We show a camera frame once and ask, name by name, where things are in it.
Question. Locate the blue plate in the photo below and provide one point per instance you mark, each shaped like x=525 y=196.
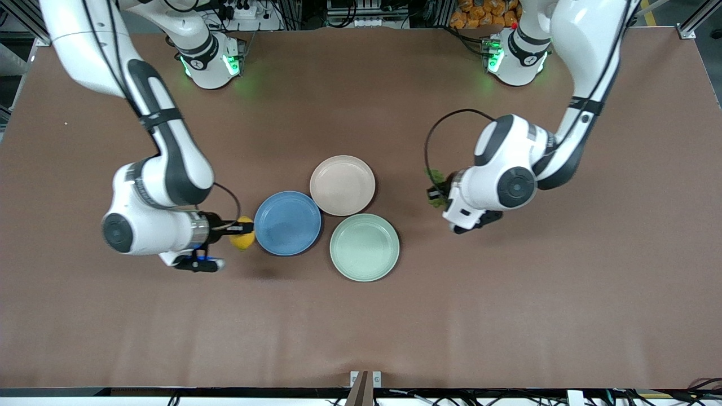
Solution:
x=287 y=225

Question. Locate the brown table cover mat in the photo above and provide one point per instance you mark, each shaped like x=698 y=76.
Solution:
x=507 y=316

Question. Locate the white power strip with plugs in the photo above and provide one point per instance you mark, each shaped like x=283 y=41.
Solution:
x=265 y=22

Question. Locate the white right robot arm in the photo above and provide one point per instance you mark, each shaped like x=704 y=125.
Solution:
x=192 y=163

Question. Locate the green lettuce leaf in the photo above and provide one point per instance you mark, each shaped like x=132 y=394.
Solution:
x=435 y=173

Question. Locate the aluminium frame post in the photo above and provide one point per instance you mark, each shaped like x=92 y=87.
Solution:
x=691 y=28
x=25 y=20

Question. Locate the mint green plate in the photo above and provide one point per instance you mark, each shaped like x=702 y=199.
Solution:
x=364 y=248

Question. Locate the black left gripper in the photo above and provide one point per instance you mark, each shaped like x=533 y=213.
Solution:
x=441 y=190

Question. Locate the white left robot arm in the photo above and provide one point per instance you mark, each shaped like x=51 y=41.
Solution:
x=507 y=152

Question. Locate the yellow lemon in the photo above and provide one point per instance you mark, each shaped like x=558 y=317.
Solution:
x=242 y=242

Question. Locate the orange items in bag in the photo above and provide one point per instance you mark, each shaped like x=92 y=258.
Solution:
x=479 y=11

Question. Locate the pale pink plate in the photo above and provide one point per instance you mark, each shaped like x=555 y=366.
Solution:
x=342 y=185

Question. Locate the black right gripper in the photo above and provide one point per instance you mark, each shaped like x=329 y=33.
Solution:
x=215 y=227

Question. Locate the metal table edge bracket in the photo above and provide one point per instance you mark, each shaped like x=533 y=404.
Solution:
x=364 y=389

